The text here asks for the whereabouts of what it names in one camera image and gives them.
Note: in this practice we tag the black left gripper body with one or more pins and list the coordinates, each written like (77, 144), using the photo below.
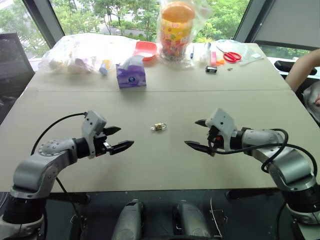
(101, 146)

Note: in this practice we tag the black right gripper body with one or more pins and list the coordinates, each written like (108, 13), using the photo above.
(214, 140)

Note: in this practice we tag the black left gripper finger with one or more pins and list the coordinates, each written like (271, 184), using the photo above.
(122, 146)
(112, 130)

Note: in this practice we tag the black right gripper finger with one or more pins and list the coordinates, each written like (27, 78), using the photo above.
(198, 147)
(201, 122)

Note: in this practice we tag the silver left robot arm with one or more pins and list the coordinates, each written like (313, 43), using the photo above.
(37, 167)

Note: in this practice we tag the bare forearm of person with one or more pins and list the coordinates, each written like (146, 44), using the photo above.
(301, 67)

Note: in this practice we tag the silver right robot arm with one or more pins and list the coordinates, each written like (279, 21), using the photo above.
(292, 165)

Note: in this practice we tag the small brass padlock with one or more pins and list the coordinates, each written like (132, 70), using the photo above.
(158, 127)

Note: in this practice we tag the small black box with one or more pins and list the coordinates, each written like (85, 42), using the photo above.
(211, 69)

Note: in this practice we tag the purple tissue box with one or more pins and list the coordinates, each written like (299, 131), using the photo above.
(131, 77)

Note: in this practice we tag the small orange piece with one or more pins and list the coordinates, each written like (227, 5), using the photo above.
(220, 62)

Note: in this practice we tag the blue and yellow bottle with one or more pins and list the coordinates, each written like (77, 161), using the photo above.
(103, 68)

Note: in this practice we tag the black bar under table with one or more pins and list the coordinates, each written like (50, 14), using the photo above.
(250, 193)

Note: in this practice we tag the pink stick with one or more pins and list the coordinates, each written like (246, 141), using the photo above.
(213, 59)

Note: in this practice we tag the white wrapped item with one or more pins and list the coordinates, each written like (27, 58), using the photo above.
(205, 56)

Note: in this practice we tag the blue pen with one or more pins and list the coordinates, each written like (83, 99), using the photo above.
(192, 53)

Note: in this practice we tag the grey rounded robot leg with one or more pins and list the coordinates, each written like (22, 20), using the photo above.
(128, 220)
(191, 220)

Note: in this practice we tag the clear bag of white items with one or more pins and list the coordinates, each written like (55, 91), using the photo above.
(75, 55)

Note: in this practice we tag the clear flat plastic bag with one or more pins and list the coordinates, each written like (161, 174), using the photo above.
(246, 50)

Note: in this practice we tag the coral red plastic bowl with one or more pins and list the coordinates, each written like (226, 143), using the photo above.
(145, 48)

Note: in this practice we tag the colourful container with orange lid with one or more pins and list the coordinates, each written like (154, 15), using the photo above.
(176, 30)

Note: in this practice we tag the black chair armrest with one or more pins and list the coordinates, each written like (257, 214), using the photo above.
(283, 65)

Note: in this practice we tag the grey cloth of person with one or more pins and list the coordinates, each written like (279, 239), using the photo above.
(311, 97)

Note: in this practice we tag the colourful cup in plastic bag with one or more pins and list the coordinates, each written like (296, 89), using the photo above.
(200, 15)

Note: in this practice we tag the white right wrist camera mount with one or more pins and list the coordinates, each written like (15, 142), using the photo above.
(223, 122)

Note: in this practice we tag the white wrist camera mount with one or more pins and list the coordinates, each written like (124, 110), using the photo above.
(91, 125)
(223, 122)

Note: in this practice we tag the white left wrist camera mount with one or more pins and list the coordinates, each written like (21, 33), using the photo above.
(91, 125)

